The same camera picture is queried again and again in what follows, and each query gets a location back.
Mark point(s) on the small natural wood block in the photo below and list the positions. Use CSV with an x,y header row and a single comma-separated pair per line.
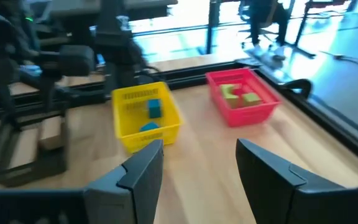
x,y
51,133

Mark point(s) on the red plastic basket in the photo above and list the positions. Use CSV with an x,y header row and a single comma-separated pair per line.
x,y
250,116

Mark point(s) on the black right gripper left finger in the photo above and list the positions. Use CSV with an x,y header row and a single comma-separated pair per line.
x,y
135,189

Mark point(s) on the person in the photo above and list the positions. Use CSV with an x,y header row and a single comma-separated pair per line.
x,y
266,18

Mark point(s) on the small blue wooden block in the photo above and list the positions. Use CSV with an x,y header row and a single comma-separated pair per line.
x,y
149,127

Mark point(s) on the small green wooden block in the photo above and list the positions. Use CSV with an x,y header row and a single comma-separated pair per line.
x,y
232,102

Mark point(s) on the black metal station frame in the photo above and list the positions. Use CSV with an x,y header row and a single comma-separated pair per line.
x,y
213,25

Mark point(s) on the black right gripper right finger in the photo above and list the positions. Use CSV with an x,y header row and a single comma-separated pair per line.
x,y
275,189

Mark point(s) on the yellow plastic basket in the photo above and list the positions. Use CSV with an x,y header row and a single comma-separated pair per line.
x,y
129,124

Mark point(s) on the long natural wood block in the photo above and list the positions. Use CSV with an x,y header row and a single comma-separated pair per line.
x,y
23,149

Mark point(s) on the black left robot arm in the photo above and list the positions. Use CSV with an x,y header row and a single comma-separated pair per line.
x,y
117,46

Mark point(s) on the blue wooden cube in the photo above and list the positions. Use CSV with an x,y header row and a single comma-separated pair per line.
x,y
154,109

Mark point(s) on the green wooden cube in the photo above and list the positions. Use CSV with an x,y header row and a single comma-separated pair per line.
x,y
252,99

